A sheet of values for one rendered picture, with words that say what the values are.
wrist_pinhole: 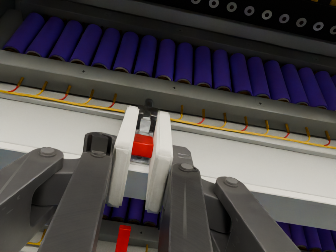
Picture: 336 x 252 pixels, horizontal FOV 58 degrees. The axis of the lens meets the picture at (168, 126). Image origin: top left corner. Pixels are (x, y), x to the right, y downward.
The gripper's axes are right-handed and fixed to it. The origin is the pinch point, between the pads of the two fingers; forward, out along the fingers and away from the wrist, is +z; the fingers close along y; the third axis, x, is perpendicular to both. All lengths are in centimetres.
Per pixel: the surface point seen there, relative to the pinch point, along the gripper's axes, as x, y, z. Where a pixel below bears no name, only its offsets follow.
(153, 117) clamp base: -0.4, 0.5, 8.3
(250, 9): 10.3, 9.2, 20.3
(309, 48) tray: 7.7, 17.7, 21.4
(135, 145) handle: 0.1, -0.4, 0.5
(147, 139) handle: -0.1, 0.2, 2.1
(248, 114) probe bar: 0.5, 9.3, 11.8
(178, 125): -1.4, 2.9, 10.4
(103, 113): -1.5, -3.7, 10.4
